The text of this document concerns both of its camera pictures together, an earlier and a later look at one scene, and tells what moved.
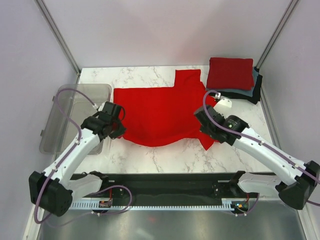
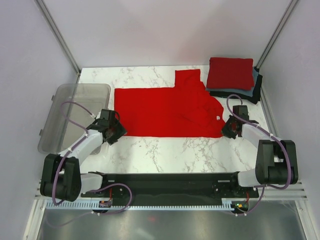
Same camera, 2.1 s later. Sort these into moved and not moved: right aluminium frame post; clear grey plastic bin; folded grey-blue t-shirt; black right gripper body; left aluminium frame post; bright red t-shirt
Moved: bright red t-shirt; black right gripper body
Not moved: clear grey plastic bin; folded grey-blue t-shirt; right aluminium frame post; left aluminium frame post
